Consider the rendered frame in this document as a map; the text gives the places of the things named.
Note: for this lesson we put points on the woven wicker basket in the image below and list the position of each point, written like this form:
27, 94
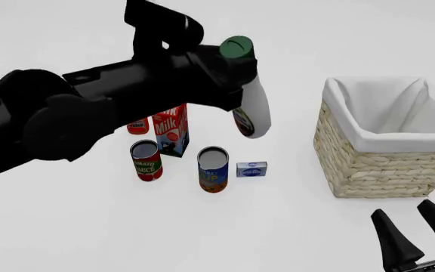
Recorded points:
376, 170

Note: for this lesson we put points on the red ketchup bottle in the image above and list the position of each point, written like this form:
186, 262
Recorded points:
138, 127

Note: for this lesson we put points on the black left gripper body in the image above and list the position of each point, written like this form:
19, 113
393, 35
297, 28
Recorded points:
210, 82

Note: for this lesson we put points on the white salad dressing bottle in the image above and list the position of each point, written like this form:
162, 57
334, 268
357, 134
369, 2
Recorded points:
257, 107

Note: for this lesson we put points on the alphabet soup can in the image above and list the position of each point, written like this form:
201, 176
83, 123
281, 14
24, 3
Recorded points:
213, 173

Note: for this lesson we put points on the tomato sauce can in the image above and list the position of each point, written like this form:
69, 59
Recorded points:
147, 164

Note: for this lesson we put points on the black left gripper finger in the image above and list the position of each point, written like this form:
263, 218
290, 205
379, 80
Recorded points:
240, 71

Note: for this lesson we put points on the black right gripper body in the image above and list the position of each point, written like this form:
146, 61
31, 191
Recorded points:
429, 265

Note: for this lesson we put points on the white cloth basket liner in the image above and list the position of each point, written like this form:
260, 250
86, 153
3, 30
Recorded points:
376, 105

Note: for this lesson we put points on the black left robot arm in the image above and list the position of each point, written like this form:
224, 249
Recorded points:
89, 93

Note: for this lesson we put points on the cream cheese box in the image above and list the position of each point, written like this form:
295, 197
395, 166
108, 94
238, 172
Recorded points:
251, 169

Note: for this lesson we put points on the milk carton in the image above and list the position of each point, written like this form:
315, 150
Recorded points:
172, 133

